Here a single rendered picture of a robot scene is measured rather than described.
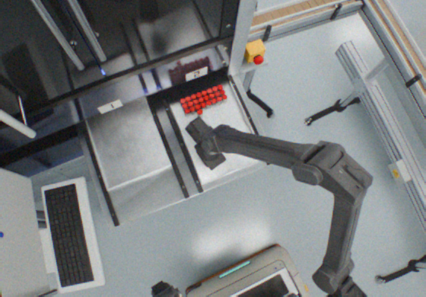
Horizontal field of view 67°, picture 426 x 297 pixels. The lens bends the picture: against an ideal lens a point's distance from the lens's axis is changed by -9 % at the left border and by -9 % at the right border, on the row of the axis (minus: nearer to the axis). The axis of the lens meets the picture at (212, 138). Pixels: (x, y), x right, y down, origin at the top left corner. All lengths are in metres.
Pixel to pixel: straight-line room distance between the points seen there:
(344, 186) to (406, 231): 1.91
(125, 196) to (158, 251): 0.92
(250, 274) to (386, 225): 1.03
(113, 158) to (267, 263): 1.03
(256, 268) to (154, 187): 0.85
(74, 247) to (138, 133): 0.52
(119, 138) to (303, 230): 1.37
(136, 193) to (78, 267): 0.38
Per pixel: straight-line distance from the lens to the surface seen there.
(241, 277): 1.96
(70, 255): 1.48
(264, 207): 2.25
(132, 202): 1.36
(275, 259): 1.98
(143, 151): 1.38
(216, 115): 1.40
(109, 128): 1.43
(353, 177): 0.75
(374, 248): 2.49
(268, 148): 0.83
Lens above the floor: 2.21
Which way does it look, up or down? 75 degrees down
